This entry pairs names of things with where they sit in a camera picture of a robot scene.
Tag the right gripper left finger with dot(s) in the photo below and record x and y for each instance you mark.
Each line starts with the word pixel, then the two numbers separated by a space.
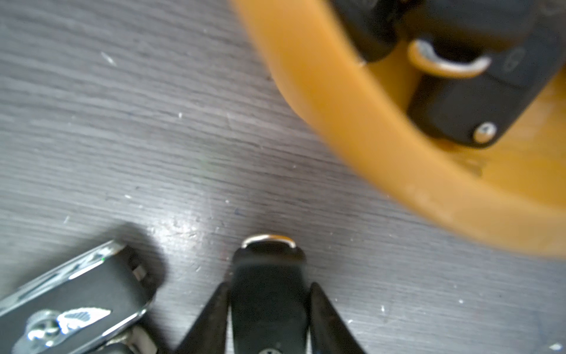
pixel 208 333

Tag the black car key top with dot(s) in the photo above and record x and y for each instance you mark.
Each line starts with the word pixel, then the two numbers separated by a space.
pixel 269 296

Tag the yellow plastic storage box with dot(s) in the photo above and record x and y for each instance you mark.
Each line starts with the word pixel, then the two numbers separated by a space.
pixel 510 195

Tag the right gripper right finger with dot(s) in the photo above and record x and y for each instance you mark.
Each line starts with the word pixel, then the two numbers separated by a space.
pixel 328 332

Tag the black chrome-edged car key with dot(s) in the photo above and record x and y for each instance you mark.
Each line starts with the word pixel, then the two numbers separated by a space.
pixel 80 305

